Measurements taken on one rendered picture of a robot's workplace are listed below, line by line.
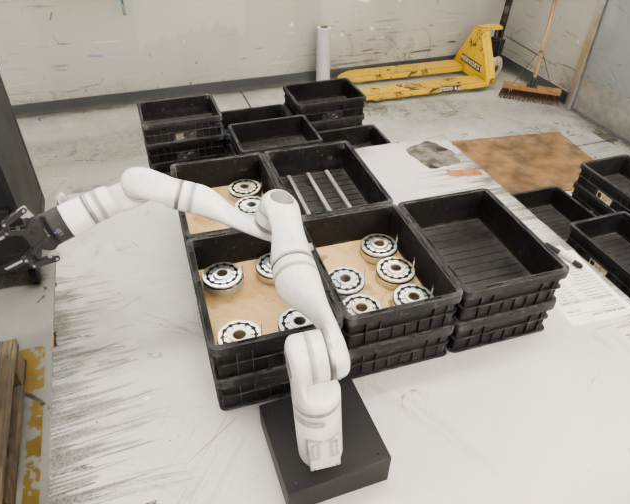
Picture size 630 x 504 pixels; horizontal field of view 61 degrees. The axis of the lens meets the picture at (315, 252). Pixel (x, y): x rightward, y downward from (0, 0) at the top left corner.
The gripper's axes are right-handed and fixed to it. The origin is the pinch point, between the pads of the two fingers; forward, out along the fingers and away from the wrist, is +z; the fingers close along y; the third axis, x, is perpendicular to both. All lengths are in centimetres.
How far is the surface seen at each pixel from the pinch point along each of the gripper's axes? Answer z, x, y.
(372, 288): -70, -14, 48
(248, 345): -34, -28, 33
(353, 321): -57, -32, 39
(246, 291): -42, -1, 37
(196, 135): -71, 156, 35
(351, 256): -72, 0, 45
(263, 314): -42, -11, 40
